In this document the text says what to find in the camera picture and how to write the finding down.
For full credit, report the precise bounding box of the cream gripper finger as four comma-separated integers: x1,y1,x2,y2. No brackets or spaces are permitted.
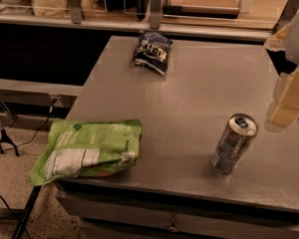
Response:
267,67,299,128
264,24,290,52

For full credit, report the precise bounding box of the silver redbull can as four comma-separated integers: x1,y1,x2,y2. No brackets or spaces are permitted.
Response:
210,114,259,174

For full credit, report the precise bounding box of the blue chip bag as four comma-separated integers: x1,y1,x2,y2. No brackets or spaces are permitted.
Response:
132,31,172,76

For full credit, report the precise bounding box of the green chip bag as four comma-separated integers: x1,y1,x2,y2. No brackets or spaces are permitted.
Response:
29,119,143,186

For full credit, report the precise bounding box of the brown perforated board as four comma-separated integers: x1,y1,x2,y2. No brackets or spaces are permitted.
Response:
162,0,240,19

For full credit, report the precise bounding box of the grey cabinet drawer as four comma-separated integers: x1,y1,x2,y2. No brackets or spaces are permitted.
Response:
56,190,299,239

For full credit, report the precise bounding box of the black tripod stand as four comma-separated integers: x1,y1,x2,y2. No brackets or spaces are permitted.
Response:
0,117,19,156

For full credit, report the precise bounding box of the black diagonal leg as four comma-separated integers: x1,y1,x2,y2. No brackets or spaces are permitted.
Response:
11,186,41,239

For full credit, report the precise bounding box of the grey metal shelf post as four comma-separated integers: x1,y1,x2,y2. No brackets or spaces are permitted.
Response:
149,0,161,30
68,0,84,24

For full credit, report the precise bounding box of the black power cable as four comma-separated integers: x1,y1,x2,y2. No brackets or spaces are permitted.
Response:
16,97,60,149

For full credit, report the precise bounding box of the black floor cable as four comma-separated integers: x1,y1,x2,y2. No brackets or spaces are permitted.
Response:
0,184,32,239

